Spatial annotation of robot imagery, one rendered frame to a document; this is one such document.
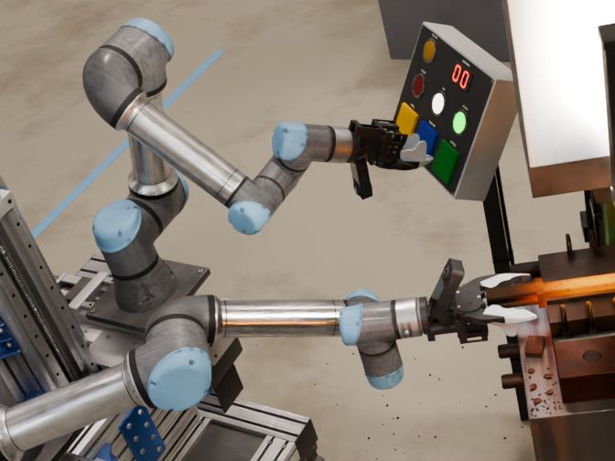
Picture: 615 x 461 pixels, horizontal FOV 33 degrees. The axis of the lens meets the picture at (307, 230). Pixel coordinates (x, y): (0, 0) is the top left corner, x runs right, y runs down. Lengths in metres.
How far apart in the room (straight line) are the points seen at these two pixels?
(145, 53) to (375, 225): 1.82
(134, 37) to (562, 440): 1.13
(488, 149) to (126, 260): 0.84
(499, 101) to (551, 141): 0.61
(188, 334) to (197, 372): 0.08
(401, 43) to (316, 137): 2.70
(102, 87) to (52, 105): 3.31
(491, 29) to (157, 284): 2.50
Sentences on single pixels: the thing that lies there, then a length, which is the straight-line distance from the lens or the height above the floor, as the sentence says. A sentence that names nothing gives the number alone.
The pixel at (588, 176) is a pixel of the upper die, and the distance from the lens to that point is 1.66.
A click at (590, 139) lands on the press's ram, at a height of 1.40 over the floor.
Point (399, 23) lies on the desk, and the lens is 4.66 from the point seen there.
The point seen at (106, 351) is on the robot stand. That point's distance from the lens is 2.51.
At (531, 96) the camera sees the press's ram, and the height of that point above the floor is 1.49.
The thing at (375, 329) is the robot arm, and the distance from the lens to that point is 1.90.
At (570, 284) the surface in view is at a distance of 1.90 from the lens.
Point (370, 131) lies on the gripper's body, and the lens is 2.10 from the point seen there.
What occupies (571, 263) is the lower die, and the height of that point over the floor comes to 0.99.
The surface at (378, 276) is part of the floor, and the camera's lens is 3.55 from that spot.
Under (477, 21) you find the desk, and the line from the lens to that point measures 4.52.
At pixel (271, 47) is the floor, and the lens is 5.17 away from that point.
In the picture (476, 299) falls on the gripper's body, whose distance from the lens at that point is 1.89.
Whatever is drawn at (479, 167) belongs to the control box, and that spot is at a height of 1.01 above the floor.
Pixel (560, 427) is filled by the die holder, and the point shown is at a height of 0.88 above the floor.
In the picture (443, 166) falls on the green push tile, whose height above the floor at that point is 1.00.
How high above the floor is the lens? 2.29
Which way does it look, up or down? 37 degrees down
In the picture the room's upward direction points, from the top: 17 degrees counter-clockwise
